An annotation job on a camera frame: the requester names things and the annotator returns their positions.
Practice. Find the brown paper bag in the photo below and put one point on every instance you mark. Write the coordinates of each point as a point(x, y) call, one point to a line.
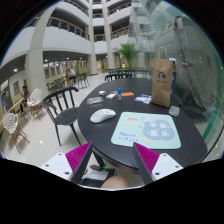
point(163, 80)

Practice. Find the white computer mouse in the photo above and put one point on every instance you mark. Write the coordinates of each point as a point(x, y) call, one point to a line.
point(102, 115)

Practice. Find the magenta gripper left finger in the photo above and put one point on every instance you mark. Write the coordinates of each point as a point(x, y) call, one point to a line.
point(70, 166)

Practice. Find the small blue-capped bottle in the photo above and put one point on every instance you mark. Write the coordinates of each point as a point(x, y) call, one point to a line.
point(119, 93)

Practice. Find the small white eraser box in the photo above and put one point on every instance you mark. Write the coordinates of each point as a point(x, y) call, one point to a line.
point(102, 93)

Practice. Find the black chair behind table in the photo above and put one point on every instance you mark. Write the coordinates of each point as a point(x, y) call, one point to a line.
point(112, 77)

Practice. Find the clear plastic packet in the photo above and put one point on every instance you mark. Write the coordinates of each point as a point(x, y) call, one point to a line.
point(94, 100)

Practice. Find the seated person in white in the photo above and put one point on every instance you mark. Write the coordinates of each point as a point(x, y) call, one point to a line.
point(72, 74)

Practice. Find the small grey plastic pouch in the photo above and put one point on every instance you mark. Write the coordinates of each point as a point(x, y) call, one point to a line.
point(174, 111)

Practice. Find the light green mouse pad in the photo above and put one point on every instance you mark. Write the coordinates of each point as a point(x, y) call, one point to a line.
point(154, 131)

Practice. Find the white lattice chair far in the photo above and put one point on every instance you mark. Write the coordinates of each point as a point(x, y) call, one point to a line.
point(34, 101)

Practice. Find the orange sticky note pad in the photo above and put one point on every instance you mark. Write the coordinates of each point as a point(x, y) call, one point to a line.
point(126, 94)

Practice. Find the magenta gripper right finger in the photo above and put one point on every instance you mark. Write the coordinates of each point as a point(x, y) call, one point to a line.
point(153, 166)

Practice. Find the potted green palm plant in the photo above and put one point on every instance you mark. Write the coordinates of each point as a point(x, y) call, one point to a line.
point(128, 51)

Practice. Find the black slatted chair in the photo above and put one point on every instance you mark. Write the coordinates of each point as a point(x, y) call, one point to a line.
point(61, 108)

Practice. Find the white lattice chair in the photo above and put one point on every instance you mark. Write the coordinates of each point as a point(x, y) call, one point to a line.
point(13, 128)
point(34, 101)

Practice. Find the white lattice chair near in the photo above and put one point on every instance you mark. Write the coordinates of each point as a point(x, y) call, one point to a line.
point(13, 128)

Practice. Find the person's knee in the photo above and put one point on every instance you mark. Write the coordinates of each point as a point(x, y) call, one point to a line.
point(116, 182)

